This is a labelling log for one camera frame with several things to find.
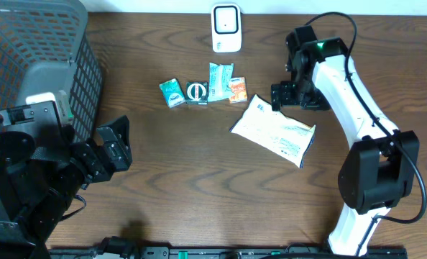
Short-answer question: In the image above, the green Kleenex tissue pack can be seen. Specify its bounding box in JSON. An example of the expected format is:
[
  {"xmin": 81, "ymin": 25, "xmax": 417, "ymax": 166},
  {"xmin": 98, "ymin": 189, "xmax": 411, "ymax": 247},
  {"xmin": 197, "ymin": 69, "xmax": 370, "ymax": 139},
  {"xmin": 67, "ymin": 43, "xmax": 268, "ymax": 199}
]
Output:
[{"xmin": 208, "ymin": 63, "xmax": 234, "ymax": 102}]

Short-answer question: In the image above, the small orange tissue pack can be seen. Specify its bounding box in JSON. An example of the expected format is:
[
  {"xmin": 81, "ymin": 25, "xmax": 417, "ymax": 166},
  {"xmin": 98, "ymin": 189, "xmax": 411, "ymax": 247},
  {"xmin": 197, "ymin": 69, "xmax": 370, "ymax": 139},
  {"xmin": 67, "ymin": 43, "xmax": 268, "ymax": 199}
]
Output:
[{"xmin": 229, "ymin": 77, "xmax": 248, "ymax": 104}]

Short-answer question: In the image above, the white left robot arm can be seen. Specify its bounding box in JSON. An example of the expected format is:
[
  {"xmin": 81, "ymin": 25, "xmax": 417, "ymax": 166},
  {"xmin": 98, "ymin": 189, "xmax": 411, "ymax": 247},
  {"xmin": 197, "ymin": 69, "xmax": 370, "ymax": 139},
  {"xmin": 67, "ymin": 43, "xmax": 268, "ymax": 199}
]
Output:
[{"xmin": 0, "ymin": 116, "xmax": 132, "ymax": 258}]

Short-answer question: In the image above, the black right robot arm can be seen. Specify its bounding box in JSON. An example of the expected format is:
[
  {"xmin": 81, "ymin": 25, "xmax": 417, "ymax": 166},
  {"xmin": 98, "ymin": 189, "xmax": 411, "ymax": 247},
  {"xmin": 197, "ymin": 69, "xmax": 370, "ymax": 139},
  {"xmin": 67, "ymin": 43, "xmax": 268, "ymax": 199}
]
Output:
[{"xmin": 271, "ymin": 25, "xmax": 420, "ymax": 256}]

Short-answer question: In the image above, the small teal tissue pack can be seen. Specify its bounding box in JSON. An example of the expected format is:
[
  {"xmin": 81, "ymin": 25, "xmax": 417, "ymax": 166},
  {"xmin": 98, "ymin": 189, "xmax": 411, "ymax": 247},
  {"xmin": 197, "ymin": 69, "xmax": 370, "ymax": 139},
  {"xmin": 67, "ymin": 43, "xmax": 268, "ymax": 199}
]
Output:
[{"xmin": 159, "ymin": 78, "xmax": 185, "ymax": 109}]

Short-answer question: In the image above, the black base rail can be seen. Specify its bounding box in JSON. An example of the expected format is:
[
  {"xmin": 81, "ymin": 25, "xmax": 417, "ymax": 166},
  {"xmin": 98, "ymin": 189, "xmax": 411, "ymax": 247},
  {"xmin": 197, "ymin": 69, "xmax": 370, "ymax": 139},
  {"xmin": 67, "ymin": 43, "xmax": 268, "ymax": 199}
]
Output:
[{"xmin": 49, "ymin": 245, "xmax": 408, "ymax": 259}]

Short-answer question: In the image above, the dark green scrub pad pack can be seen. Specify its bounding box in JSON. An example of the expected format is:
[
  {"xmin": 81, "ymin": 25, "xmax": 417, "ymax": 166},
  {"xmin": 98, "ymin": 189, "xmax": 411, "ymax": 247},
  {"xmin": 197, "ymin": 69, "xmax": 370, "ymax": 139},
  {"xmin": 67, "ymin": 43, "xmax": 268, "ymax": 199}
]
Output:
[{"xmin": 185, "ymin": 81, "xmax": 208, "ymax": 105}]

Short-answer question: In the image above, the orange wet sheet package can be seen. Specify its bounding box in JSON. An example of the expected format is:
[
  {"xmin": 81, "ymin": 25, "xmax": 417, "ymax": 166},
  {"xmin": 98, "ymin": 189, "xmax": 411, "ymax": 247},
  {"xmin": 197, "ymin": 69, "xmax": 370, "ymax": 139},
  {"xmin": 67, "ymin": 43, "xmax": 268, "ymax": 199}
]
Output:
[{"xmin": 230, "ymin": 95, "xmax": 316, "ymax": 168}]

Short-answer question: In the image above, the dark grey plastic mesh basket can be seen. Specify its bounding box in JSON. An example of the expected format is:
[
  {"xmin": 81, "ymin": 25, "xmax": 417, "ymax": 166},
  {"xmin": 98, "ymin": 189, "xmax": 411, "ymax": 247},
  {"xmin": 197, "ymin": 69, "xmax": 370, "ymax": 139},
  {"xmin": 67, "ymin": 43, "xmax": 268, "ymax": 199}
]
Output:
[{"xmin": 0, "ymin": 0, "xmax": 104, "ymax": 141}]

